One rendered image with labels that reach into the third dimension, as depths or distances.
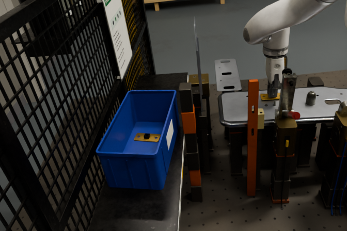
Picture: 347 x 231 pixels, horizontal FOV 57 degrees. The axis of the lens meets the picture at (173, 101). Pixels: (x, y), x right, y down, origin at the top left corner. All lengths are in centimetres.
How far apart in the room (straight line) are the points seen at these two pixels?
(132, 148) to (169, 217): 29
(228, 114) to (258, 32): 32
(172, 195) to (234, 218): 41
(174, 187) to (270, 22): 55
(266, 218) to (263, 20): 68
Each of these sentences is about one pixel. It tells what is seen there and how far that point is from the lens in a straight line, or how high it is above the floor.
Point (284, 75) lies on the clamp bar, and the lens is 97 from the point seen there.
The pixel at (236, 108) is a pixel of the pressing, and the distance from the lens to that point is 119.
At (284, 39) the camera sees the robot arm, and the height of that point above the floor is 125.
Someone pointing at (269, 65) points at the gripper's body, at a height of 116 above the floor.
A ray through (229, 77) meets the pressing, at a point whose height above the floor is 100.
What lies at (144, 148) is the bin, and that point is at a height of 103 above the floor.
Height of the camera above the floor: 168
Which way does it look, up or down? 33 degrees down
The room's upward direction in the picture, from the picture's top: 8 degrees counter-clockwise
